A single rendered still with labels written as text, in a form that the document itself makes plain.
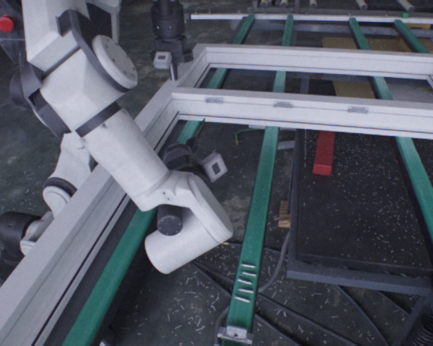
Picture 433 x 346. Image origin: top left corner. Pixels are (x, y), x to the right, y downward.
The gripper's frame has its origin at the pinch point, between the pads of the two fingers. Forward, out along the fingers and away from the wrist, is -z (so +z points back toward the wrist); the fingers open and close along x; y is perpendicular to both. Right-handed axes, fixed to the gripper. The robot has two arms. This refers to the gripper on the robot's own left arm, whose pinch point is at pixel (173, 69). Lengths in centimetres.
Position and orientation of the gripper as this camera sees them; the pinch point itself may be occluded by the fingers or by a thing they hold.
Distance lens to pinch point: 108.5
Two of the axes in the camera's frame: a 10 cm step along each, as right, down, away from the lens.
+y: -2.1, 5.9, -7.8
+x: -9.8, -1.0, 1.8
